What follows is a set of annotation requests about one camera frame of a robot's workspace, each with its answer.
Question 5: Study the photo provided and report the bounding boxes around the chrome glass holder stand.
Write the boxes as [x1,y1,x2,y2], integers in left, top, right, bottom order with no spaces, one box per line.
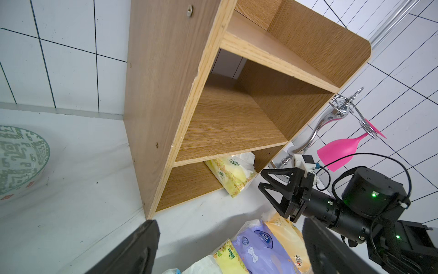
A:
[268,87,380,169]

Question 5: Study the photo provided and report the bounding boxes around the blue tissue pack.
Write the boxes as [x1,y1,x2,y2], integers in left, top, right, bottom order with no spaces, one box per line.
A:
[162,268,181,274]

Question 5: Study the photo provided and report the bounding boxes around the pink plastic wine glass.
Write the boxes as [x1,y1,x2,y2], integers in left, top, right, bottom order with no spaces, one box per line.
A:
[317,120,386,172]

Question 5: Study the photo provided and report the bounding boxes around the wooden three-tier shelf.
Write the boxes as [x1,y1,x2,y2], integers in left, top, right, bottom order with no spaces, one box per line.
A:
[124,1,372,219]

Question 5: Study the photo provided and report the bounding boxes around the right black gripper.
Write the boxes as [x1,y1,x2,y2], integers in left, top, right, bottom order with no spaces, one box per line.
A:
[258,167,377,274]

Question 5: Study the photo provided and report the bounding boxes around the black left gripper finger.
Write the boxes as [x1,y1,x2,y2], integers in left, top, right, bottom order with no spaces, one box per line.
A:
[87,220,160,274]

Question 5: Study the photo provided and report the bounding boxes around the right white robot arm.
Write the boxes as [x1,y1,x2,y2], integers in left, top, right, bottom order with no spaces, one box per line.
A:
[258,166,438,274]

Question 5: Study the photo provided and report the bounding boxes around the yellow tissue pack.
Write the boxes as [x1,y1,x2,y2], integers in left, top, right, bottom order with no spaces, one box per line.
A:
[204,152,257,198]
[261,211,313,274]

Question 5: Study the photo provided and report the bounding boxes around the white green tissue pack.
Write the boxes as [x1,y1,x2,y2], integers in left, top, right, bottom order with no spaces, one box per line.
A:
[182,239,250,274]

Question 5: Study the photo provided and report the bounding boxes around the purple tissue pack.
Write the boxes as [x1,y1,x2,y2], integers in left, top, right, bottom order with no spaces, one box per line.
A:
[232,219,300,274]

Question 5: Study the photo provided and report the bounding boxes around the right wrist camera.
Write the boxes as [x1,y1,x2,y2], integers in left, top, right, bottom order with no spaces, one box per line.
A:
[293,154,321,178]

